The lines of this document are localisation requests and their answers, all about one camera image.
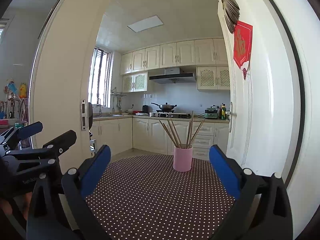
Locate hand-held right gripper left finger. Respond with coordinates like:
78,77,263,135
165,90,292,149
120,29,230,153
26,144,113,240

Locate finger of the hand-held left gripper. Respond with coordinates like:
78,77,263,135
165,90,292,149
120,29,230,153
0,121,43,153
5,130,77,162

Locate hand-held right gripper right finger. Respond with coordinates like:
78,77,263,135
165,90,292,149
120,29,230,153
209,144,293,240

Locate pink cup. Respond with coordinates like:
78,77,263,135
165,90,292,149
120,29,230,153
173,145,193,172

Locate bunch of wooden chopsticks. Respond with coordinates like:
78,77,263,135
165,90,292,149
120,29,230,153
159,110,205,149

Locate person's left hand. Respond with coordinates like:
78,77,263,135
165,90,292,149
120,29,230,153
0,194,32,220

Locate metal door lock plate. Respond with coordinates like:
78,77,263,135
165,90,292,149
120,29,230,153
80,99,87,131

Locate black kitchen appliance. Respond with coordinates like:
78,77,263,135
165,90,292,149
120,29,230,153
87,102,93,132

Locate blue hanging toy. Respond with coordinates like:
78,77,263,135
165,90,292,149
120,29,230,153
7,80,18,95

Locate green countertop appliance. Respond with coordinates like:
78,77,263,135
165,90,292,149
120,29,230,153
204,106,219,119

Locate white sliding door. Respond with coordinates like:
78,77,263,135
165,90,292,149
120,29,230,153
29,0,113,160

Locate cream lower kitchen cabinets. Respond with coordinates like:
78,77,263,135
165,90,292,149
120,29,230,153
90,116,230,161

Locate cream kitchen cabinets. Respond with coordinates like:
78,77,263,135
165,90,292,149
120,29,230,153
119,38,229,75
90,116,230,161

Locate brown polka dot tablecloth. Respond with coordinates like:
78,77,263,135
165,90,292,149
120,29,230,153
84,154,237,240

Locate kitchen window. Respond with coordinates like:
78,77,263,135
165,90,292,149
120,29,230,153
88,46,112,108

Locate gas stove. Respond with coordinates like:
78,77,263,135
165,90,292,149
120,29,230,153
149,111,192,118

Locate white hinged door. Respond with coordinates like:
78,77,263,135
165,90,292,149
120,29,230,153
217,0,304,193

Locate steel wok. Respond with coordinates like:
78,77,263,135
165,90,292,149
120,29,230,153
151,102,177,112

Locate small lattice door cabinet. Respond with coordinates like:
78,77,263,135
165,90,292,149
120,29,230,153
122,72,148,93

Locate wide lattice door cabinet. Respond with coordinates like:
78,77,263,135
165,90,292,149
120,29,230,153
197,66,230,90

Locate range hood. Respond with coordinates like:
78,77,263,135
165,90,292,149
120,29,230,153
149,67,197,84

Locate cream upper kitchen cabinets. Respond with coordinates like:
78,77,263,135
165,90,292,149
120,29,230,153
119,38,229,75

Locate red paper door decoration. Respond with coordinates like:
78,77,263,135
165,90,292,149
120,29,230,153
233,21,253,80

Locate ceiling light panel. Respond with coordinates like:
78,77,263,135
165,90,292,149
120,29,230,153
127,15,164,33

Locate grey feather fan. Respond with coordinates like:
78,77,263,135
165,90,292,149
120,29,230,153
219,0,240,34

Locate silver door handle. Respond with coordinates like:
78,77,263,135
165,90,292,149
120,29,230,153
227,102,237,133

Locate wall utensil rack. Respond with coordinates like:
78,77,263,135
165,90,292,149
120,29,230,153
110,87,127,97

